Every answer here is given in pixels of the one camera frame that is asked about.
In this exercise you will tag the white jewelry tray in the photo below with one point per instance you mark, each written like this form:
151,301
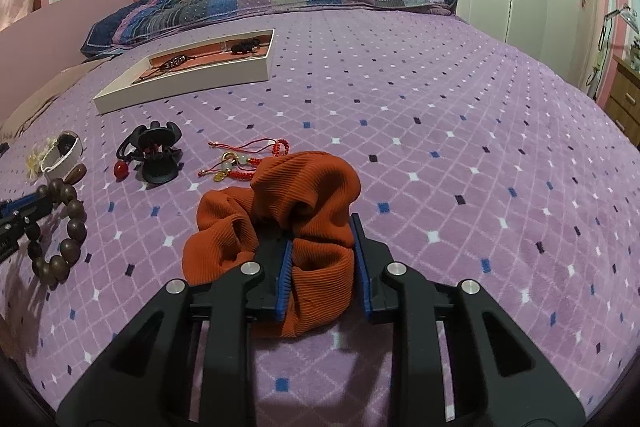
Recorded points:
200,82

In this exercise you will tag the purple diamond-pattern bedspread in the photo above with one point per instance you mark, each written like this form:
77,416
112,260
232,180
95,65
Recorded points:
425,132

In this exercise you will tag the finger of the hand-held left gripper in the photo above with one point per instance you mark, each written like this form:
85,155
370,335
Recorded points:
10,237
25,205

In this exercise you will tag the translucent flower hair accessory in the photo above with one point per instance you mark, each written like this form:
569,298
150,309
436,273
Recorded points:
36,159

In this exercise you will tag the black hair claw clip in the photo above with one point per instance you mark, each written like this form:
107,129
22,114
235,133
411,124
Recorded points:
157,157

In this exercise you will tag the brown oval stone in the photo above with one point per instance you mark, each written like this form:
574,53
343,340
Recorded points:
76,174

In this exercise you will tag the white desk lamp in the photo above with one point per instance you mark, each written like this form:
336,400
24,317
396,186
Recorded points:
602,52

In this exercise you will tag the wooden nightstand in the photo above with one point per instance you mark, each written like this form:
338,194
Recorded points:
625,102

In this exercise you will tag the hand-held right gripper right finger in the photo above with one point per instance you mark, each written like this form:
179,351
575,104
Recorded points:
361,267

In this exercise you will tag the white wide bangle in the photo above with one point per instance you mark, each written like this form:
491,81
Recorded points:
60,159

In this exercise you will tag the patchwork striped pillow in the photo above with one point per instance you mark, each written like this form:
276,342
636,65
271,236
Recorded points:
250,4

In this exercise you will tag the beige pillow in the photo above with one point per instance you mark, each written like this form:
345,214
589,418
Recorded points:
45,92

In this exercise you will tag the pink headboard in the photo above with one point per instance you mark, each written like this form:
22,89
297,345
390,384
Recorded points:
65,12

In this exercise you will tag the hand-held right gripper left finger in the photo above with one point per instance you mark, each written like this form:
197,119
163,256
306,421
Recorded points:
285,277

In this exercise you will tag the orange fabric scrunchie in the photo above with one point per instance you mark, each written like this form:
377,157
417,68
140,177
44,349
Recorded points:
310,187

